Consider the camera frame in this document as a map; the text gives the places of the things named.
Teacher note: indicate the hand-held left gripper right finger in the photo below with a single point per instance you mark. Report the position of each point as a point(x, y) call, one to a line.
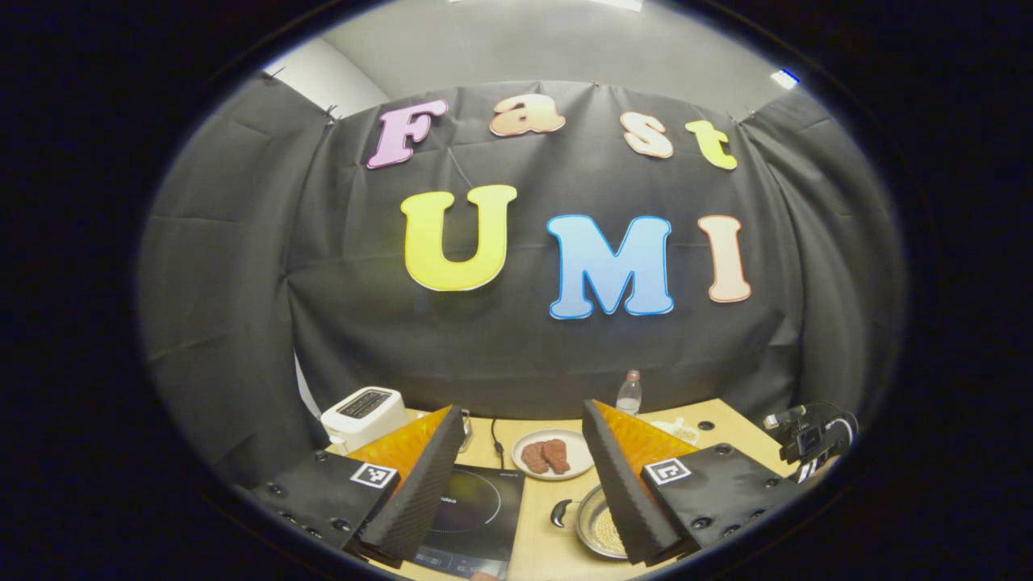
point(625, 492)

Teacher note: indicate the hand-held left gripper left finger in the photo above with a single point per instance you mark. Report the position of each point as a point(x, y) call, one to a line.
point(420, 492)

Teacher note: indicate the black induction cooktop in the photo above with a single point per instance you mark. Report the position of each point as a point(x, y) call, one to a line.
point(484, 504)

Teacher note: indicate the white oval plate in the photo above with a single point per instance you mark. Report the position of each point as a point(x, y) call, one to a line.
point(577, 460)

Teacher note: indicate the brown meat piece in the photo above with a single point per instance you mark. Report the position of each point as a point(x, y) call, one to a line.
point(557, 456)
point(534, 457)

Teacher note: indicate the white divided dish with beans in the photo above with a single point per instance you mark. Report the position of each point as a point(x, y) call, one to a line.
point(682, 433)

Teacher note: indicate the white toaster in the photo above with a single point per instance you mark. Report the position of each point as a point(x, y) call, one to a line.
point(363, 415)

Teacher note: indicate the clear plastic water bottle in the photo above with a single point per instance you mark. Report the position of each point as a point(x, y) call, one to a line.
point(629, 397)

